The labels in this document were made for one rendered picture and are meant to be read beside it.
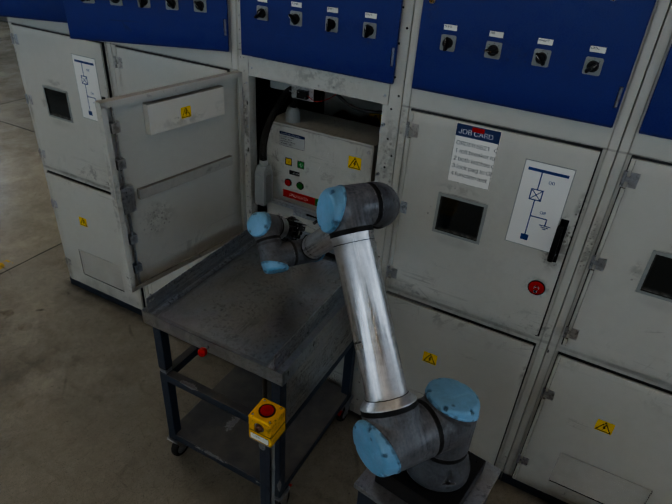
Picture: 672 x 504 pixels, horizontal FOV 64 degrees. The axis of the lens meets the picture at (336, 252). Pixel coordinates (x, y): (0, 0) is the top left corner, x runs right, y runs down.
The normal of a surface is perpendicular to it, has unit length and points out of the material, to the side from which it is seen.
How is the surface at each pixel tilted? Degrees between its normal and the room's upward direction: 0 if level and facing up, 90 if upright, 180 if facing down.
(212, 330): 0
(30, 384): 0
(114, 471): 0
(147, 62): 90
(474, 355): 90
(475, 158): 90
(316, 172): 90
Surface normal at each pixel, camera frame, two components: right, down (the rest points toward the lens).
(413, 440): 0.47, -0.13
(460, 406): 0.17, -0.89
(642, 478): -0.47, 0.44
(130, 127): 0.80, 0.36
